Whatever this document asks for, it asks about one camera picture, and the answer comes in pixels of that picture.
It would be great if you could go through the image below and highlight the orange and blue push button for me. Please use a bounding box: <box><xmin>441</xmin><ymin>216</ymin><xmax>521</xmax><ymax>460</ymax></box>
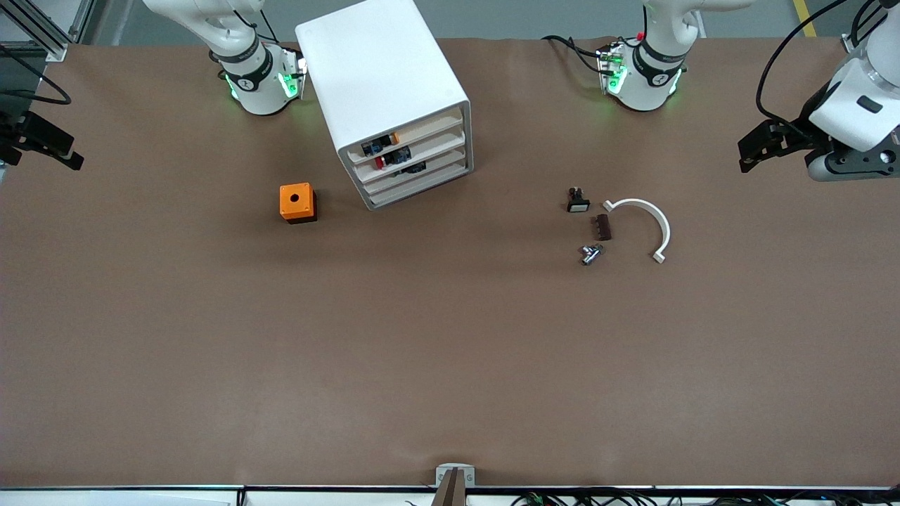
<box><xmin>361</xmin><ymin>131</ymin><xmax>401</xmax><ymax>157</ymax></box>

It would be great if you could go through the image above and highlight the white plastic drawer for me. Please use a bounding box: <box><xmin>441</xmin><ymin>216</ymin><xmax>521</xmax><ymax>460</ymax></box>
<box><xmin>347</xmin><ymin>111</ymin><xmax>466</xmax><ymax>167</ymax></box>
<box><xmin>359</xmin><ymin>146</ymin><xmax>470</xmax><ymax>195</ymax></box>
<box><xmin>364</xmin><ymin>162</ymin><xmax>473</xmax><ymax>210</ymax></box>
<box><xmin>353</xmin><ymin>129</ymin><xmax>468</xmax><ymax>181</ymax></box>

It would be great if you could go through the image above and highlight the white drawer cabinet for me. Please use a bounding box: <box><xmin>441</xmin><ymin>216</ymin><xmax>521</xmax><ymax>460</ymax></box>
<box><xmin>295</xmin><ymin>0</ymin><xmax>474</xmax><ymax>212</ymax></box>

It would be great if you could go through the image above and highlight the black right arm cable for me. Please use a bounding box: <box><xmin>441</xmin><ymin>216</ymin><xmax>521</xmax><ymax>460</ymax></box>
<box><xmin>0</xmin><ymin>44</ymin><xmax>72</xmax><ymax>106</ymax></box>

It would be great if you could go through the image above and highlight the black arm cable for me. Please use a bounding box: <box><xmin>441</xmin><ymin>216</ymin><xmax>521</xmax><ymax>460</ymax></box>
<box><xmin>755</xmin><ymin>0</ymin><xmax>888</xmax><ymax>126</ymax></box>
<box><xmin>0</xmin><ymin>44</ymin><xmax>72</xmax><ymax>106</ymax></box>

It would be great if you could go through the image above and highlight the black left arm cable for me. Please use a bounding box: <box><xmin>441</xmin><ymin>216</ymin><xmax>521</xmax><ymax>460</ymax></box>
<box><xmin>755</xmin><ymin>0</ymin><xmax>888</xmax><ymax>126</ymax></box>

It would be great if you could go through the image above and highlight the aluminium frame profile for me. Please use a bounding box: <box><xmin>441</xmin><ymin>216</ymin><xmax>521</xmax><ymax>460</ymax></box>
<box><xmin>0</xmin><ymin>0</ymin><xmax>96</xmax><ymax>63</ymax></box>

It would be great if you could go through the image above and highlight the white curved plastic bracket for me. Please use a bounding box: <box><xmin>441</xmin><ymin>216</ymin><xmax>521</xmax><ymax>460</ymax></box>
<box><xmin>602</xmin><ymin>197</ymin><xmax>672</xmax><ymax>265</ymax></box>

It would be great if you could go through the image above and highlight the black base cable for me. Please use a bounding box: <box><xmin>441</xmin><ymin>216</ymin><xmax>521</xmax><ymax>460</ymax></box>
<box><xmin>541</xmin><ymin>34</ymin><xmax>607</xmax><ymax>72</ymax></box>

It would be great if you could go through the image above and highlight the orange button enclosure box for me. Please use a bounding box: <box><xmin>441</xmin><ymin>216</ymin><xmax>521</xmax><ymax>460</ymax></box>
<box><xmin>279</xmin><ymin>183</ymin><xmax>318</xmax><ymax>225</ymax></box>

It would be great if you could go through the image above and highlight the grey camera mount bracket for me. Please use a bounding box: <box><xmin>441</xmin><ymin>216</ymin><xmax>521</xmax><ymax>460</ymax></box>
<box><xmin>435</xmin><ymin>463</ymin><xmax>477</xmax><ymax>506</ymax></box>

